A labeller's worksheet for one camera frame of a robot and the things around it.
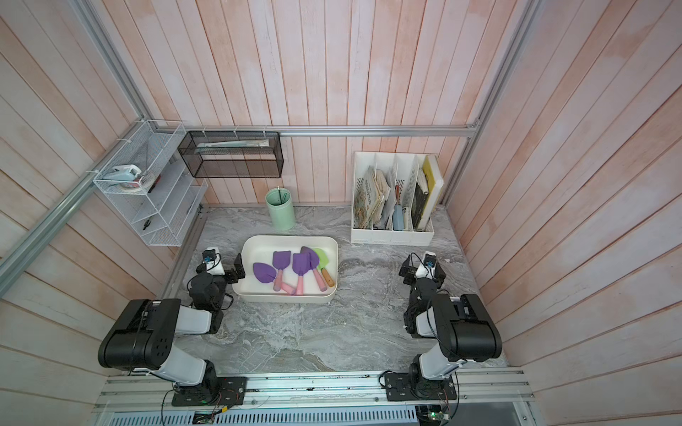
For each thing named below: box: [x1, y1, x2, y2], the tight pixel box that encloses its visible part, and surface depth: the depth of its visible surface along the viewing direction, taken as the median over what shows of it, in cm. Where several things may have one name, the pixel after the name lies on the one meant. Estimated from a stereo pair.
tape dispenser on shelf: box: [102, 164, 143, 188], surface depth 70 cm
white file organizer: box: [349, 151, 435, 247], surface depth 106 cm
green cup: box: [264, 185, 296, 231], surface depth 109 cm
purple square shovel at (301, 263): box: [292, 252, 311, 296], surface depth 101 cm
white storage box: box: [231, 234, 339, 304], surface depth 100 cm
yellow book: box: [418, 154, 445, 231], surface depth 97 cm
